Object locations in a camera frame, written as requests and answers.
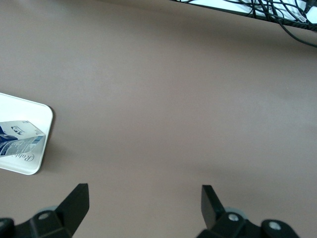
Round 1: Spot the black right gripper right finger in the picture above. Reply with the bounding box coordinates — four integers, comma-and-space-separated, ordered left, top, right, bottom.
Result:
196, 184, 301, 238

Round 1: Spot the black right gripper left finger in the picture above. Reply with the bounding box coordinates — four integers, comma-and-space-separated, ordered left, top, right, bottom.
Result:
0, 182, 90, 238

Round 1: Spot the blue white milk carton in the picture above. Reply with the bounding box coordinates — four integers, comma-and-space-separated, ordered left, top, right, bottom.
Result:
0, 120, 46, 158

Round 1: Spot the white rabbit print tray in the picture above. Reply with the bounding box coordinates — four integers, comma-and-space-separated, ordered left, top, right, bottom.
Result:
0, 92, 54, 176

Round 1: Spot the black looped cable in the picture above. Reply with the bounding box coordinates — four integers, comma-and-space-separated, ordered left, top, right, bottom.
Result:
276, 14, 317, 48

